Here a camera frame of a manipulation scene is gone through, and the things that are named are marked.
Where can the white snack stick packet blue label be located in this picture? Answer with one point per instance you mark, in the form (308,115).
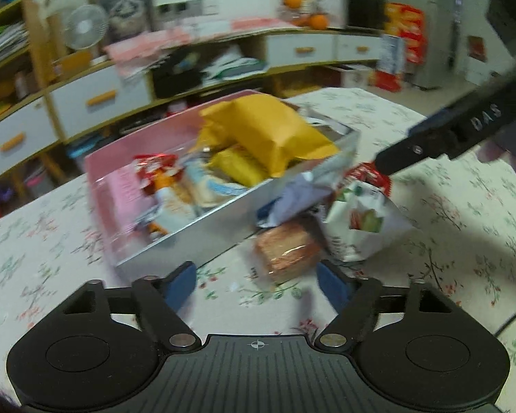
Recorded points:
(213,187)

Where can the white green snack bag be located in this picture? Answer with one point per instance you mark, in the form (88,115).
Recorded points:
(361,223)

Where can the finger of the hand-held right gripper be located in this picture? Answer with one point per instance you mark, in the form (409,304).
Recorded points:
(417,148)

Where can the tall wooden shelf cabinet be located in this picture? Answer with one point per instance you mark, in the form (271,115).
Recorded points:
(38,51)

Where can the small yellow snack packet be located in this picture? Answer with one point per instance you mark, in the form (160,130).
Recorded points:
(241,167)

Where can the orange fruit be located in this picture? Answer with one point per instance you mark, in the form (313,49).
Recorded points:
(291,1)
(319,20)

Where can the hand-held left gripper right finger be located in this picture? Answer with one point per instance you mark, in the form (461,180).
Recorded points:
(331,286)

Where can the pink cloth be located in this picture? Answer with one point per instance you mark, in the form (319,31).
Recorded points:
(155,47)

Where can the framed cat picture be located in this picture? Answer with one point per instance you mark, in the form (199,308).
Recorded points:
(122,6)

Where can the blue white crumpled wrapper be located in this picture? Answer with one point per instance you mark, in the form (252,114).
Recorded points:
(296,200)

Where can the brown cake packet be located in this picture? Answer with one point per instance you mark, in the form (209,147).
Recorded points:
(288,249)

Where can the pink storage box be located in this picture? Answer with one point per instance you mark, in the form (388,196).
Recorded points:
(223,223)

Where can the stack of red cartons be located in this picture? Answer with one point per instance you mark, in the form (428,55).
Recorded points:
(406,30)

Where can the red white snack packet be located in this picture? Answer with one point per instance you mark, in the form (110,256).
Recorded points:
(157,170)

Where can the large yellow snack packet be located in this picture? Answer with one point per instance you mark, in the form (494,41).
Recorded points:
(271,133)

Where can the microwave oven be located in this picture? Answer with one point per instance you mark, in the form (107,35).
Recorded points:
(361,10)

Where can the low wooden sideboard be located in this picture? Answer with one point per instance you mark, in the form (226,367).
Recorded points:
(249,73)

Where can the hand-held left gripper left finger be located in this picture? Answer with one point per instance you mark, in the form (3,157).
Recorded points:
(182,286)

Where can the white desk fan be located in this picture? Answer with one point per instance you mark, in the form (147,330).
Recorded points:
(86,26)

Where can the black bag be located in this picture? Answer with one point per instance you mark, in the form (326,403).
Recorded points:
(176,75)

